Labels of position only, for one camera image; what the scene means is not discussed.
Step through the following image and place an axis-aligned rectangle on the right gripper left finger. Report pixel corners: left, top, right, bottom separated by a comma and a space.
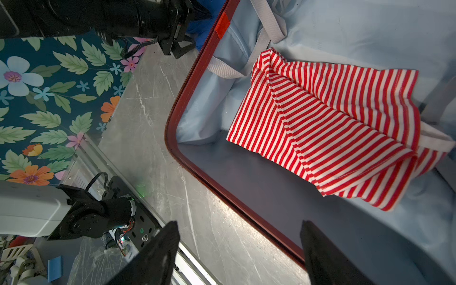
108, 221, 180, 285

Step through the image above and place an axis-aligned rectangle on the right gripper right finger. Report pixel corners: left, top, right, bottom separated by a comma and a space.
300, 221, 373, 285

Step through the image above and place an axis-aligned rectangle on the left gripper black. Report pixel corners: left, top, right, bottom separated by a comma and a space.
158, 0, 212, 59

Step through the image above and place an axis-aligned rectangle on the blue shirt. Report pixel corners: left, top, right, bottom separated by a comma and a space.
186, 0, 226, 52

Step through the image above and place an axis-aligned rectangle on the red hard-shell suitcase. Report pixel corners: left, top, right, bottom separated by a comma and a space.
165, 1, 456, 285

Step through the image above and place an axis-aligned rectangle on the red white striped shirt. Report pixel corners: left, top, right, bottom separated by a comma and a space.
227, 49, 455, 211

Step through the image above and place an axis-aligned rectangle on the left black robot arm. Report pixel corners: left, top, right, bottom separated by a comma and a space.
1, 0, 212, 59

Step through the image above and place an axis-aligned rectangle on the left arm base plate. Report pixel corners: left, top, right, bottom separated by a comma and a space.
48, 176, 161, 251

